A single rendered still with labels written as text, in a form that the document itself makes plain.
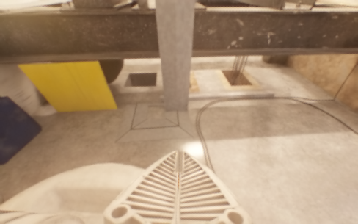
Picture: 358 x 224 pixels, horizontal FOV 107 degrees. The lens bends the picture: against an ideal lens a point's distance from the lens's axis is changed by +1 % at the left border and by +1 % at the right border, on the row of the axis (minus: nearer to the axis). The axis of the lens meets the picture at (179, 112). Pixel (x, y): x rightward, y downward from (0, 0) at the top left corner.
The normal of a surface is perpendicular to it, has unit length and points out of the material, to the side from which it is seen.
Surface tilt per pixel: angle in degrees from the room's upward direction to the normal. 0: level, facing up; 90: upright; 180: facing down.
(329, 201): 0
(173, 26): 90
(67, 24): 90
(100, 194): 69
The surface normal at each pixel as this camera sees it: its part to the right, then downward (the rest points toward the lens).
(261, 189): 0.00, -0.73
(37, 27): 0.07, 0.69
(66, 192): -0.04, 0.39
